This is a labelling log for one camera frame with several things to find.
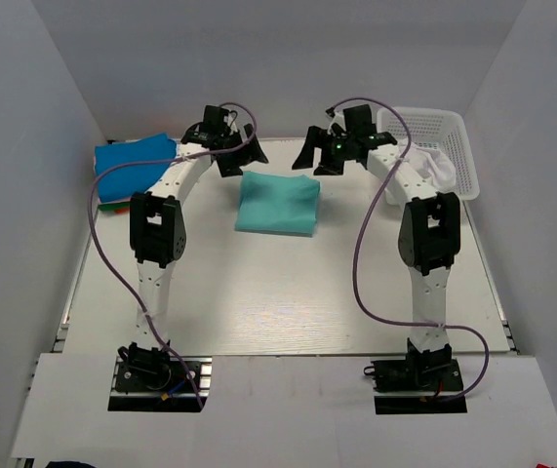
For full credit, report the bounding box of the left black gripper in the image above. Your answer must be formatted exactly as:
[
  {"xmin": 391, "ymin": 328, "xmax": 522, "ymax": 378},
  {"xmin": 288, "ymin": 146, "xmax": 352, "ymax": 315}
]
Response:
[{"xmin": 217, "ymin": 124, "xmax": 268, "ymax": 177}]

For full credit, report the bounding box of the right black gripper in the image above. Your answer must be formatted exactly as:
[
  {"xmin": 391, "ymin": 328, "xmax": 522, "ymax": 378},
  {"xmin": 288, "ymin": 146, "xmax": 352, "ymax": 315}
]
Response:
[{"xmin": 293, "ymin": 126, "xmax": 355, "ymax": 176}]

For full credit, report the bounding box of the teal t shirt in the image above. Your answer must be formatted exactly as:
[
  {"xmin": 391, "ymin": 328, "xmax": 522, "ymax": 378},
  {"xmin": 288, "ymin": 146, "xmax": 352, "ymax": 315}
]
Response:
[{"xmin": 234, "ymin": 172, "xmax": 321, "ymax": 237}]

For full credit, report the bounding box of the white t shirt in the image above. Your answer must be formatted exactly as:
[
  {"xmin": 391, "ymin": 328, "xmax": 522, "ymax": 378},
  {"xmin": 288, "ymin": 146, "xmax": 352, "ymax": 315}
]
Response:
[{"xmin": 404, "ymin": 143, "xmax": 457, "ymax": 192}]

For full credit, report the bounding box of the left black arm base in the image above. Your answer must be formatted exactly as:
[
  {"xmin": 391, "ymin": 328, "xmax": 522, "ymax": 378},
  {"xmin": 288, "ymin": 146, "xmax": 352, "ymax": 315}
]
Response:
[{"xmin": 107, "ymin": 359, "xmax": 202, "ymax": 413}]

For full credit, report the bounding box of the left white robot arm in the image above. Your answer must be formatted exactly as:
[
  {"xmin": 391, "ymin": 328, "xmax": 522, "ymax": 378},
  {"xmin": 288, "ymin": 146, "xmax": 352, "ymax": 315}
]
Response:
[{"xmin": 130, "ymin": 103, "xmax": 268, "ymax": 350}]

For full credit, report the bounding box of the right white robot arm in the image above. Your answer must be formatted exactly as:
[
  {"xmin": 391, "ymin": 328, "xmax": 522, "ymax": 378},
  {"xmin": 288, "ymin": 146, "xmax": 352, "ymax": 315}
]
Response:
[{"xmin": 293, "ymin": 104, "xmax": 460, "ymax": 389}]

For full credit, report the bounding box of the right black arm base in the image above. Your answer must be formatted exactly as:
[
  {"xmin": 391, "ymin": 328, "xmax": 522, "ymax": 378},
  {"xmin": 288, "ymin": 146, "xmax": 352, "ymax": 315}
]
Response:
[{"xmin": 363, "ymin": 359, "xmax": 467, "ymax": 415}]

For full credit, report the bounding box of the folded pink t shirt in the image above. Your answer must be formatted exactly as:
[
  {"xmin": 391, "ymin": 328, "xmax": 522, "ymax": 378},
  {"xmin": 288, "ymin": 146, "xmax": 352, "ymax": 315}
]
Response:
[{"xmin": 106, "ymin": 195, "xmax": 132, "ymax": 205}]

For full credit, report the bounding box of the white plastic basket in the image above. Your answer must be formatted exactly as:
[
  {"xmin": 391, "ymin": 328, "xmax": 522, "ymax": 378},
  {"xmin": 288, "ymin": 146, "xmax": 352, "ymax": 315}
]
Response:
[{"xmin": 376, "ymin": 107, "xmax": 480, "ymax": 200}]

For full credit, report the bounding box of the folded green t shirt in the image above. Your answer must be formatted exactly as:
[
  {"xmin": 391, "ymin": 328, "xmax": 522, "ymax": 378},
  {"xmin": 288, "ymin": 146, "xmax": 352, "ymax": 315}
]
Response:
[{"xmin": 98, "ymin": 203, "xmax": 130, "ymax": 213}]

